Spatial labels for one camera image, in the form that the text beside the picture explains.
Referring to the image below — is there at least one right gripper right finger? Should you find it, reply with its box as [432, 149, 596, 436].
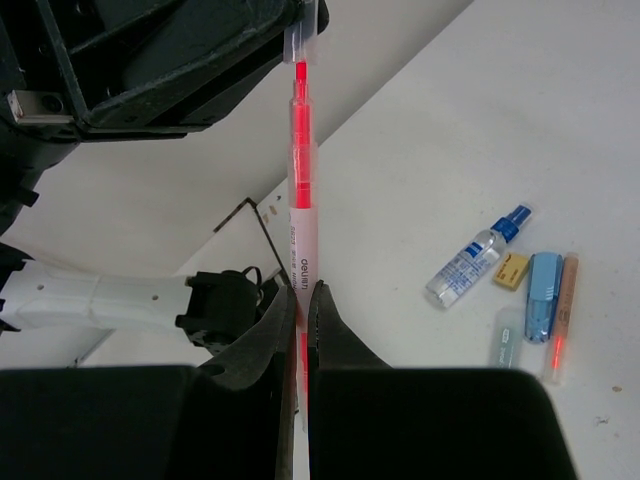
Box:
[307, 283, 577, 479]

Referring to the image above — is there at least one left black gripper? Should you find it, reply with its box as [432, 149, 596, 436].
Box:
[0, 0, 331, 201]

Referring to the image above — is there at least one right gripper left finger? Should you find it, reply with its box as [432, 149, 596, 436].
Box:
[1, 287, 296, 479]

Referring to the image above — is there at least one clear pen cap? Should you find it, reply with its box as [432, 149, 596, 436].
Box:
[283, 0, 319, 65]

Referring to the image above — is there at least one red highlighter pen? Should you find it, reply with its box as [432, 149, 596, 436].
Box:
[287, 59, 321, 436]

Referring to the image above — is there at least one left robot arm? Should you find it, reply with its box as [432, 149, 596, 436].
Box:
[1, 1, 329, 341]

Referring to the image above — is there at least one green highlighter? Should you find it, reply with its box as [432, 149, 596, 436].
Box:
[489, 307, 525, 369]

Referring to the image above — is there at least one blue spray bottle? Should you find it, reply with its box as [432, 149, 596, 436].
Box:
[424, 204, 533, 309]

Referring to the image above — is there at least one orange pen beside tape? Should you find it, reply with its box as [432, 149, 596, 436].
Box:
[542, 252, 579, 385]

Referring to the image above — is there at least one yellow eraser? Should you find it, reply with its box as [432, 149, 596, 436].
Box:
[492, 252, 530, 291]

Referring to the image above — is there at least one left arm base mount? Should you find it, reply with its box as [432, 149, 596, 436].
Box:
[175, 198, 287, 355]

